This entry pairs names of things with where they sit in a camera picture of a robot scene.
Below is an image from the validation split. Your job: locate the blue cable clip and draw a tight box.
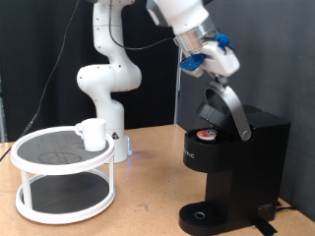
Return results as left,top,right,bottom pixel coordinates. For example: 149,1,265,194
214,32,235,50

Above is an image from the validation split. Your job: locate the wrist camera on blue mount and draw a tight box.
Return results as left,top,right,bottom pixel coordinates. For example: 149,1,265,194
179,52,207,79

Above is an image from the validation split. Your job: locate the grey metal post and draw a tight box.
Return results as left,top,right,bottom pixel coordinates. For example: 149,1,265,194
0,73,7,144

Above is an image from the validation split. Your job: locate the white ceramic mug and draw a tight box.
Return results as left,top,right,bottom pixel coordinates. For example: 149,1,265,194
74,117,108,152

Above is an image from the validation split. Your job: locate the black Keurig coffee machine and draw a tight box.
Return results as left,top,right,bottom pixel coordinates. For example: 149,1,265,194
178,80,291,236

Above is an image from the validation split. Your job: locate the white K-cup coffee pod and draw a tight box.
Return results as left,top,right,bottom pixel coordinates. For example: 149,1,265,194
195,128,219,143

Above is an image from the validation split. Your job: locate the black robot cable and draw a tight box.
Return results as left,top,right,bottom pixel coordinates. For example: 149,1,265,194
0,0,176,161

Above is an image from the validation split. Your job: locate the black power cord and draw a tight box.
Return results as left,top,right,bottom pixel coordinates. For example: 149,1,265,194
275,200,298,212

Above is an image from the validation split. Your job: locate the grey metal frame pole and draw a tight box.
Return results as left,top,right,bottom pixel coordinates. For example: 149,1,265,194
173,45,185,126

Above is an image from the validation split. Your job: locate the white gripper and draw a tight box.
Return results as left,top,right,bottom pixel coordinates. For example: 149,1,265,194
200,40,241,88

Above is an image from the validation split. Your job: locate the black backdrop curtain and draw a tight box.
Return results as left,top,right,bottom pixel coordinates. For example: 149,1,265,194
0,0,182,144

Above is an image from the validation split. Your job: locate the white two-tier turntable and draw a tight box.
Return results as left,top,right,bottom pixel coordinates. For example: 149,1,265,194
9,126,117,226

